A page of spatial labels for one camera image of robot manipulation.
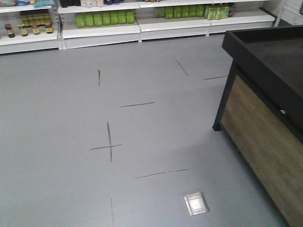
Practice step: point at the dark sauce jar red lid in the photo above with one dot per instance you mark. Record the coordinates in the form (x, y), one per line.
(9, 30)

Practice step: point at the white store shelving unit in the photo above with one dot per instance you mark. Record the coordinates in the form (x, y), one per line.
(53, 26)

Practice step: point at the metal floor outlet cover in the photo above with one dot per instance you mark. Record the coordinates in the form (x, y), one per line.
(196, 203)

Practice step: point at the row of green drink bottles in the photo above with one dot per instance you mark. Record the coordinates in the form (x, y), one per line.
(105, 18)

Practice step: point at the black wooden produce display stand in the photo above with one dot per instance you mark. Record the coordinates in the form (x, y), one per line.
(261, 110)

